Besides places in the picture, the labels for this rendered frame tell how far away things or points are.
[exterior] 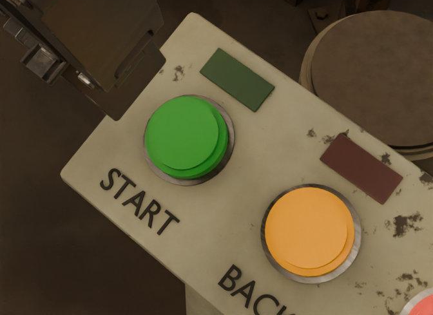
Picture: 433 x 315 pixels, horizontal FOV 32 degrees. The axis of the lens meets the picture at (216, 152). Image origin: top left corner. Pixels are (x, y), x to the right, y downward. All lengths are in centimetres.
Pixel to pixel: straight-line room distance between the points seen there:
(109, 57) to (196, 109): 18
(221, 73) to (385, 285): 13
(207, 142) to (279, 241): 6
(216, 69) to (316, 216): 9
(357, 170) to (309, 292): 6
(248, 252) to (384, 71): 20
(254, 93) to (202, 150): 4
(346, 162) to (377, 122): 13
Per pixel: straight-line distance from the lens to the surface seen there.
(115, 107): 27
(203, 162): 35
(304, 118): 36
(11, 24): 23
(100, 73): 18
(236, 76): 37
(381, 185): 35
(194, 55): 38
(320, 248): 34
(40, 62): 21
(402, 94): 50
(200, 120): 36
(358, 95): 49
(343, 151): 35
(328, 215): 34
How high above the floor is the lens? 92
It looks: 60 degrees down
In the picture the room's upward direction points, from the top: 3 degrees clockwise
